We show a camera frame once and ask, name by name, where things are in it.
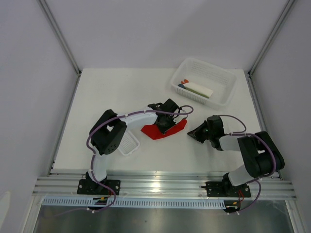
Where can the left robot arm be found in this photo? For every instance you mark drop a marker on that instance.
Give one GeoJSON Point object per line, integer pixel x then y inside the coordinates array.
{"type": "Point", "coordinates": [107, 133]}

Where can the aluminium front rail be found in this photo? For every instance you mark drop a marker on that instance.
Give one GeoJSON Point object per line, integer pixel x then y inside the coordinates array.
{"type": "Point", "coordinates": [161, 185]}

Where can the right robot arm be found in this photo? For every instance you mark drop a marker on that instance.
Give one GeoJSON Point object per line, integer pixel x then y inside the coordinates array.
{"type": "Point", "coordinates": [261, 157]}

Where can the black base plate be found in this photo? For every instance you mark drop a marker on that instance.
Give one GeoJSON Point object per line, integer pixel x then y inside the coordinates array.
{"type": "Point", "coordinates": [89, 187]}
{"type": "Point", "coordinates": [225, 189]}

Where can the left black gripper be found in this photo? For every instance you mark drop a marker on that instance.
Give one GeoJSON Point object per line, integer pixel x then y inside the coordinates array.
{"type": "Point", "coordinates": [173, 123]}

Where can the small white utensil tray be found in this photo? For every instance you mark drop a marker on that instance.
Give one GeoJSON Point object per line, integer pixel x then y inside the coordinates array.
{"type": "Point", "coordinates": [129, 144]}

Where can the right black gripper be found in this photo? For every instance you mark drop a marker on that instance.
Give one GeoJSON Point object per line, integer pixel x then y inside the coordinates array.
{"type": "Point", "coordinates": [196, 133]}

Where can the white slotted cable duct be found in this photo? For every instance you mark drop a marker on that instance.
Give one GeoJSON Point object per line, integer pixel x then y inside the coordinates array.
{"type": "Point", "coordinates": [134, 202]}

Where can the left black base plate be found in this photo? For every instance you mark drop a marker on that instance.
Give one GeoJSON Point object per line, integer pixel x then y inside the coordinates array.
{"type": "Point", "coordinates": [89, 187]}

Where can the right aluminium frame post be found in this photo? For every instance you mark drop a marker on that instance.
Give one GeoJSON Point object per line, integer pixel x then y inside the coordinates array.
{"type": "Point", "coordinates": [280, 22]}

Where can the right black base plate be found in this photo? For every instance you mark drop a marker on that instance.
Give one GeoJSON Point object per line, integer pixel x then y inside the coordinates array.
{"type": "Point", "coordinates": [225, 189]}

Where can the large white plastic basket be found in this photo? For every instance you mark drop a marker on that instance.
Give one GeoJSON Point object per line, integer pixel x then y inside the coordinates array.
{"type": "Point", "coordinates": [222, 82]}

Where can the aluminium frame post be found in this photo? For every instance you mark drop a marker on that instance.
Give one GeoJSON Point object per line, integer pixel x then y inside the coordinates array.
{"type": "Point", "coordinates": [280, 22]}
{"type": "Point", "coordinates": [46, 10]}

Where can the left aluminium frame post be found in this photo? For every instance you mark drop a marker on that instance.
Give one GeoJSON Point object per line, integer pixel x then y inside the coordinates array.
{"type": "Point", "coordinates": [46, 10]}

